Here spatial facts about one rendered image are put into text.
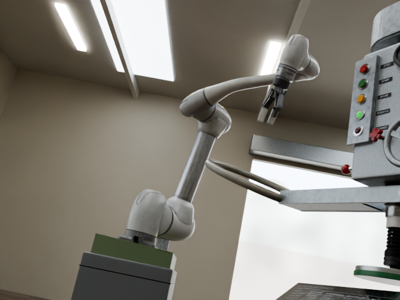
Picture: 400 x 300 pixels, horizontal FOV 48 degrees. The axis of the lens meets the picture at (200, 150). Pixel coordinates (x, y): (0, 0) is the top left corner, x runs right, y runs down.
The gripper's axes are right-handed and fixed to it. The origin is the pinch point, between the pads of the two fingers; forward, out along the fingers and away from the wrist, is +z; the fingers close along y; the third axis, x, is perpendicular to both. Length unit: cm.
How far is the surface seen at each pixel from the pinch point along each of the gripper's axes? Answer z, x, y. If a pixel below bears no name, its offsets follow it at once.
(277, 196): 26, -2, 47
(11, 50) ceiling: 28, -249, -672
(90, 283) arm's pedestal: 93, -48, 12
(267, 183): 26.1, 11.0, 4.5
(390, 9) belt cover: -44, 0, 66
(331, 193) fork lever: 16, 6, 68
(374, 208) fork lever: 15, 16, 77
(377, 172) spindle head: 5, 5, 86
